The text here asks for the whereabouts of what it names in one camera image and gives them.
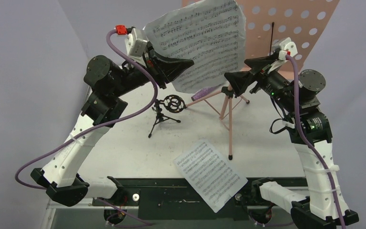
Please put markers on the pink music stand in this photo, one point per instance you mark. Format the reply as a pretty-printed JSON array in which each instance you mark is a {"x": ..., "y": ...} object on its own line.
[{"x": 272, "y": 20}]

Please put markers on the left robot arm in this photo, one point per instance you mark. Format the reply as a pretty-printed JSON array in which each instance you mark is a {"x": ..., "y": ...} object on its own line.
[{"x": 108, "y": 82}]

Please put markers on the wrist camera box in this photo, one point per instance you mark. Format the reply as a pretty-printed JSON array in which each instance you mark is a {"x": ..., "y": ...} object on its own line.
[
  {"x": 135, "y": 42},
  {"x": 283, "y": 48}
]

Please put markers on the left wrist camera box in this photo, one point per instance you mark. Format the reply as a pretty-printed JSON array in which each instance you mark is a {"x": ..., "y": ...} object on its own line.
[{"x": 135, "y": 42}]

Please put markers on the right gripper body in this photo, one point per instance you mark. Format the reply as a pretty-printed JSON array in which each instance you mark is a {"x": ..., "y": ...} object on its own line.
[{"x": 256, "y": 78}]

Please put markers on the purple glitter microphone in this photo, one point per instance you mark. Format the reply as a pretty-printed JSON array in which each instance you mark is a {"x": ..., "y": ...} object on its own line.
[{"x": 206, "y": 93}]

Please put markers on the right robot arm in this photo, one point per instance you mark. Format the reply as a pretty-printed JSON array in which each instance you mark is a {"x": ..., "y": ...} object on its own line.
[{"x": 310, "y": 133}]

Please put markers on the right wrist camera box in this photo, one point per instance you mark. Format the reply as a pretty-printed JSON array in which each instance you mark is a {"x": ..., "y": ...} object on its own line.
[{"x": 283, "y": 48}]

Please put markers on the sheet music page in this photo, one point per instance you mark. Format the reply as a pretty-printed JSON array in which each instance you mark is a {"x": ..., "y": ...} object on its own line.
[
  {"x": 211, "y": 174},
  {"x": 211, "y": 33}
]

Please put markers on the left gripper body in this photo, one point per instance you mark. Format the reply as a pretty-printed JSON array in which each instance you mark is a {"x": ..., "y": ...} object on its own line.
[{"x": 148, "y": 60}]

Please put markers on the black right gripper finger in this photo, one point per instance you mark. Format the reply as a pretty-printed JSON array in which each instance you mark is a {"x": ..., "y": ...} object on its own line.
[
  {"x": 240, "y": 81},
  {"x": 267, "y": 63}
]

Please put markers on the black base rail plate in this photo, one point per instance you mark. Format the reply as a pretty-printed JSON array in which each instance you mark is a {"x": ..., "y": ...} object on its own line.
[{"x": 176, "y": 199}]

